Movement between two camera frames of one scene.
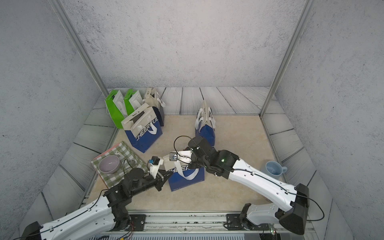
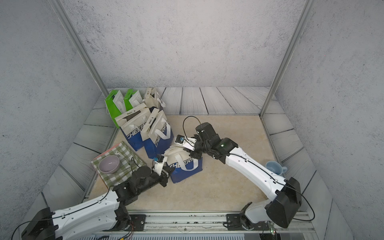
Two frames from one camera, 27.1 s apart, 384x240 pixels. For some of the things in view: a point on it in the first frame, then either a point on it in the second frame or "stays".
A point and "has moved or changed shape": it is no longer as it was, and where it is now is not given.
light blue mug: (275, 169) stays
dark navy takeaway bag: (154, 100) stays
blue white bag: (181, 176) to (157, 134)
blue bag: (205, 124) to (185, 165)
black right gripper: (193, 165) to (195, 155)
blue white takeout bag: (142, 127) has moved or changed shape
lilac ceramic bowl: (109, 164) stays
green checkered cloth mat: (113, 165) stays
